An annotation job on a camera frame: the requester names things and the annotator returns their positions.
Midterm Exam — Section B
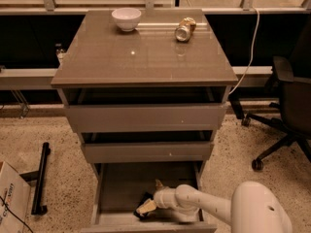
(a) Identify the white cable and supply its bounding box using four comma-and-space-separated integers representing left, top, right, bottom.
227, 7, 260, 96

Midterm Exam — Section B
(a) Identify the grey top drawer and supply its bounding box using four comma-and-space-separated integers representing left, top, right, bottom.
59, 86, 228, 133

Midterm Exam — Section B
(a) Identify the grey open bottom drawer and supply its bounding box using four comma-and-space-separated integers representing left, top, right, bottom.
81, 161, 217, 233

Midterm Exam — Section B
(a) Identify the black cable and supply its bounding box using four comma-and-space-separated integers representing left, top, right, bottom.
0, 195, 35, 233

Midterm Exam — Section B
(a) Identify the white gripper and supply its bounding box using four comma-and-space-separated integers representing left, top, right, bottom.
136, 179, 178, 215

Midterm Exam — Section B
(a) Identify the white ceramic bowl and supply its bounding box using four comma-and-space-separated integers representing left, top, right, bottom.
112, 8, 142, 32

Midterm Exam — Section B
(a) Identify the white cardboard box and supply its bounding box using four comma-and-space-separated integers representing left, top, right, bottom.
0, 162, 30, 233

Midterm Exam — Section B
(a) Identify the black office chair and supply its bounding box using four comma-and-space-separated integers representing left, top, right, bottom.
241, 17, 311, 171

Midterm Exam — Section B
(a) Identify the black metal stand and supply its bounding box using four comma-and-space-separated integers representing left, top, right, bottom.
20, 142, 51, 216

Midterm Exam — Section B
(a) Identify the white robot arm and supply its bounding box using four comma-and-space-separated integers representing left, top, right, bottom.
135, 180, 293, 233

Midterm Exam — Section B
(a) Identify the grey middle drawer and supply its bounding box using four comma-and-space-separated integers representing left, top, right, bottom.
82, 130, 213, 163

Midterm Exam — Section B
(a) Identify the crushed metal can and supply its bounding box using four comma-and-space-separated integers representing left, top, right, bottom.
175, 17, 196, 42

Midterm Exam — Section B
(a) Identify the grey drawer cabinet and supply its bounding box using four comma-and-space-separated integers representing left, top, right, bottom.
51, 9, 239, 233

